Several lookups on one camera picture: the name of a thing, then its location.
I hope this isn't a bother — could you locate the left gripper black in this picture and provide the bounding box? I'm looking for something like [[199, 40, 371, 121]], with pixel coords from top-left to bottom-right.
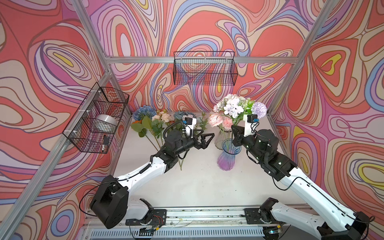
[[172, 129, 214, 158]]

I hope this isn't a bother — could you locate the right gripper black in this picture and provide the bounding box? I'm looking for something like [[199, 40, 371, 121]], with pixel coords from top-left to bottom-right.
[[231, 124, 266, 163]]

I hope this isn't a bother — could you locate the pink peony flower stem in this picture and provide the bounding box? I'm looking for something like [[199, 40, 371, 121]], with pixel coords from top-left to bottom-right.
[[208, 113, 233, 131]]

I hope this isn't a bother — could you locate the pastel mixed flower bouquet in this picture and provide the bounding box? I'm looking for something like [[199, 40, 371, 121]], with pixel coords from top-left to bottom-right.
[[212, 94, 268, 126]]

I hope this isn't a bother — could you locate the cream peach rose bunch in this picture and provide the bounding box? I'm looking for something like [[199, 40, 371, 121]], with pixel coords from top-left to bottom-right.
[[151, 110, 174, 145]]

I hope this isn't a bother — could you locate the blue hydrangea flower stem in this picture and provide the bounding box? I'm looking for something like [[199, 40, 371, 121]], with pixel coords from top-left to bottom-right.
[[133, 106, 157, 121]]

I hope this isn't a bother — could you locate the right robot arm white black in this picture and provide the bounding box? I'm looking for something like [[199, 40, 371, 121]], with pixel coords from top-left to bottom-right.
[[232, 124, 375, 240]]

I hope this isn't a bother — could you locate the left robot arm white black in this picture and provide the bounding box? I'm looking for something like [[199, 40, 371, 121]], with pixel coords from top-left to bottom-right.
[[90, 130, 215, 229]]

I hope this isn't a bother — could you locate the clear ribbed glass vase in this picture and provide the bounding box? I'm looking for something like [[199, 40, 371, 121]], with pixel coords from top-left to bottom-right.
[[215, 130, 232, 150]]

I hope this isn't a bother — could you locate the purple ribbed glass vase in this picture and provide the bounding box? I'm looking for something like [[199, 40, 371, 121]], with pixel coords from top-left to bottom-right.
[[217, 139, 242, 171]]

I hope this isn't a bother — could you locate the teal succulent flower bunch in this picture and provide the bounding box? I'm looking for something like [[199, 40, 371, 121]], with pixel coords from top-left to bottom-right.
[[174, 111, 208, 130]]

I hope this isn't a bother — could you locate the orange flower green leaves stem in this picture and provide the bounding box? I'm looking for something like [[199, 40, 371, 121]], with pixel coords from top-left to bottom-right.
[[131, 116, 164, 151]]

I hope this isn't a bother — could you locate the silver tape roll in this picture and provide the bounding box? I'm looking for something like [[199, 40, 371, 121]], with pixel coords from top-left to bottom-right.
[[92, 114, 118, 134]]

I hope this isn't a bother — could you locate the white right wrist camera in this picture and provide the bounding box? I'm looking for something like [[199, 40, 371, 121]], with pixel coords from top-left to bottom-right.
[[243, 114, 259, 137]]

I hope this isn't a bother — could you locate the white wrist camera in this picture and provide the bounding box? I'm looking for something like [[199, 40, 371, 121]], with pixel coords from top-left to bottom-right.
[[243, 114, 259, 137], [183, 117, 197, 139]]

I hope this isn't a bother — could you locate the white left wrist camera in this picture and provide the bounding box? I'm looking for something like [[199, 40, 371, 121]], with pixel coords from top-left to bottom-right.
[[183, 117, 197, 139]]

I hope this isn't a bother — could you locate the black wire basket back wall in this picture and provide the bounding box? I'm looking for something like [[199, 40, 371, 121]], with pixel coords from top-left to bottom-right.
[[173, 50, 238, 86]]

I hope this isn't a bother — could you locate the black wire basket wall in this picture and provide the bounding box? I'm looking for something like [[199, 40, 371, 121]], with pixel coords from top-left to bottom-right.
[[63, 83, 130, 154], [173, 50, 238, 86]]

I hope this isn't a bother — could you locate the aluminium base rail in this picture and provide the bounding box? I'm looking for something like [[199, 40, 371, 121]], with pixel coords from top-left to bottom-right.
[[80, 205, 319, 240]]

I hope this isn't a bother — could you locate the black wire basket left wall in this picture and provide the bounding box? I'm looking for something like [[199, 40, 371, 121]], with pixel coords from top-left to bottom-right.
[[63, 83, 130, 154]]

